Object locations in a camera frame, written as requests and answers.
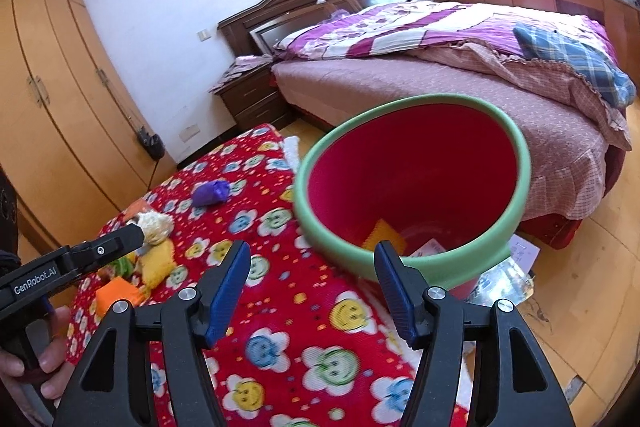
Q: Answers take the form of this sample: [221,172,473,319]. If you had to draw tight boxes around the yellow textured wrapper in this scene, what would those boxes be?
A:
[364,219,403,253]

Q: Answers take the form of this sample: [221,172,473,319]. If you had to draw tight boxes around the person's left hand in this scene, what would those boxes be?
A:
[0,306,72,427]

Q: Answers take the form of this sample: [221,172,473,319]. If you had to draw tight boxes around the red bin with green rim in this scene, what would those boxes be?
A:
[294,93,532,303]

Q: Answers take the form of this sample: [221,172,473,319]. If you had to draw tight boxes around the purple and white quilt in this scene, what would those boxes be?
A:
[272,1,618,118]

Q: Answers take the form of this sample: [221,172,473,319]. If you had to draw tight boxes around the red flower printed blanket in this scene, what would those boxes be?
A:
[65,123,471,427]

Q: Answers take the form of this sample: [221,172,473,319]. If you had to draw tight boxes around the white paper scrap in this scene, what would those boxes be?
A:
[407,239,451,260]

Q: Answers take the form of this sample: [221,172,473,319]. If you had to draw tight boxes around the pale pillow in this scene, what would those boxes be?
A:
[274,29,321,54]

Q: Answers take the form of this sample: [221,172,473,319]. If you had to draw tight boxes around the dark wooden nightstand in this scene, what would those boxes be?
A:
[215,62,288,132]

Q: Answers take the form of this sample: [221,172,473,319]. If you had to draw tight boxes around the white cloth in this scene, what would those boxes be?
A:
[280,136,303,172]

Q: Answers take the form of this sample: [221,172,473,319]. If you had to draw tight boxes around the bed with pink sheet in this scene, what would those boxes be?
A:
[270,57,633,253]

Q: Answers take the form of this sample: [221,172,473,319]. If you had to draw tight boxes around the white paper sheet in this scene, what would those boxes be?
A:
[507,237,541,268]

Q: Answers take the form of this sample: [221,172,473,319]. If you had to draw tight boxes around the small yellow box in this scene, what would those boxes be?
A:
[135,239,177,290]

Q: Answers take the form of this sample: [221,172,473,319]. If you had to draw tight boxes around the black hanging bag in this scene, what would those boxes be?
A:
[135,126,166,160]

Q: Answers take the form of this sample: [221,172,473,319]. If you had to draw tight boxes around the pink patterned clothes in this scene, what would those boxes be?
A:
[209,54,273,95]

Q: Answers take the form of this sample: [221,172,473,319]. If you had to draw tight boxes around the light wooden wardrobe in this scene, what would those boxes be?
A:
[0,0,178,268]

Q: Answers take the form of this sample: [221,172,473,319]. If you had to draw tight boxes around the blue plaid cloth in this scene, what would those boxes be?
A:
[512,23,637,108]

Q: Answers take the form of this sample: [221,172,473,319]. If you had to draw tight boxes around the white paper ball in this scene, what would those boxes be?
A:
[131,211,175,248]

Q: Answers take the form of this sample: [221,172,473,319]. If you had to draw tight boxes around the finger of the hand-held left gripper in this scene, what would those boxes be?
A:
[70,223,147,275]

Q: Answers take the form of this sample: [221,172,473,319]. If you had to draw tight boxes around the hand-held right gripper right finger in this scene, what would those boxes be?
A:
[374,241,573,427]

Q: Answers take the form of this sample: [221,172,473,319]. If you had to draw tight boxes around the purple wrapper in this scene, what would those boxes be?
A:
[192,178,231,208]

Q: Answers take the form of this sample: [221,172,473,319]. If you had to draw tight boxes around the green spiral printed box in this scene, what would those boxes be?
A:
[102,257,136,280]

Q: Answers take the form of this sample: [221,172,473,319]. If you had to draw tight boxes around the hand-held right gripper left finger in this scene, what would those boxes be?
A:
[52,239,252,427]

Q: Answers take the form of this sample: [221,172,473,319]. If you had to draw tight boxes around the orange box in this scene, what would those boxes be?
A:
[94,276,143,319]

